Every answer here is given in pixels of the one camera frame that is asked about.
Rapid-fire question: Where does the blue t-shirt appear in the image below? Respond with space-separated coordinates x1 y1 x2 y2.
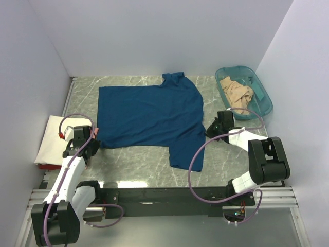
97 72 206 172

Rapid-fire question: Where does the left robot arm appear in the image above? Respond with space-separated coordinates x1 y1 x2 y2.
31 126 103 246

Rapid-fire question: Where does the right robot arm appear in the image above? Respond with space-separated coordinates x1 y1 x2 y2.
206 110 290 205

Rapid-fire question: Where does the pink folded t-shirt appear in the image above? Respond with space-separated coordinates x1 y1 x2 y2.
93 128 99 139

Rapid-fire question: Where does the beige garment in bin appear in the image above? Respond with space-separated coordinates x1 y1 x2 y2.
220 76 253 109

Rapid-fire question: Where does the white folded t-shirt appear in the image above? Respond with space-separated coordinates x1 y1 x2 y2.
34 115 91 166

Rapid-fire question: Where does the teal plastic bin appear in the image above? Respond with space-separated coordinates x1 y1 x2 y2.
215 65 273 120

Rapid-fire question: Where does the red folded t-shirt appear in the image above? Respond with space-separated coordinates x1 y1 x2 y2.
38 164 61 170

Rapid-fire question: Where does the black base beam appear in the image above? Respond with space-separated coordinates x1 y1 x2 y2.
92 187 255 217

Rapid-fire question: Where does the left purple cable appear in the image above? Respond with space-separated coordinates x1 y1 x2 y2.
42 113 125 246

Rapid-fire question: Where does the purple cable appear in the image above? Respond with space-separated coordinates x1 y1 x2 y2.
42 113 125 246
188 108 265 226

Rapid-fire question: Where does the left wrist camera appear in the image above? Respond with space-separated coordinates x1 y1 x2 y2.
59 126 74 142

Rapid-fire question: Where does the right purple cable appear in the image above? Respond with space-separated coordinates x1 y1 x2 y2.
188 108 265 226

